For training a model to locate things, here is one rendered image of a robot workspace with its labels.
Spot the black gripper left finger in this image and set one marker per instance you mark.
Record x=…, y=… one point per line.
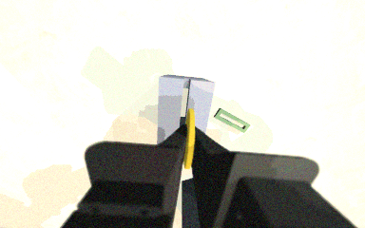
x=141, y=162

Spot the gold coin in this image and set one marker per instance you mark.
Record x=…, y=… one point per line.
x=190, y=122

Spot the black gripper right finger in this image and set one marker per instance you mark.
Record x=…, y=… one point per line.
x=216, y=171

